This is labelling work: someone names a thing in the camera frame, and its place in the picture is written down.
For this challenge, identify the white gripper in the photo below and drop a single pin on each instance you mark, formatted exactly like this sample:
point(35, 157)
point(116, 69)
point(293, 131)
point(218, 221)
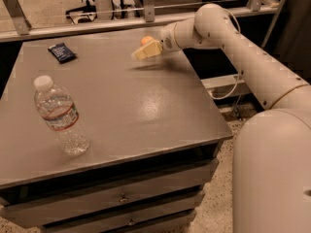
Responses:
point(166, 40)

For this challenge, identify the orange fruit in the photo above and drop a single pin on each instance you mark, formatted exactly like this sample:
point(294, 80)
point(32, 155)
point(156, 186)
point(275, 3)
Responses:
point(145, 40)

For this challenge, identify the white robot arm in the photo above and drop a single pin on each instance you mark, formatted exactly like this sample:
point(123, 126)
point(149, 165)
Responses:
point(271, 176)

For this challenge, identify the clear plastic water bottle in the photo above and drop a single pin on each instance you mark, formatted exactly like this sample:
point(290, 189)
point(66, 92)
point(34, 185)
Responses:
point(57, 109)

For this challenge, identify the grey drawer cabinet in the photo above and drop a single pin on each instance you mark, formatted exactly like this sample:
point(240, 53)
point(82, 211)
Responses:
point(154, 134)

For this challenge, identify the dark blue snack packet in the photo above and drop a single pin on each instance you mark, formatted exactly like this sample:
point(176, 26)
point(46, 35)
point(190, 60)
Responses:
point(62, 53)

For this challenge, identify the metal railing frame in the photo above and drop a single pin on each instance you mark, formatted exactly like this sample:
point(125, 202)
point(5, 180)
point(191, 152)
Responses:
point(121, 19)

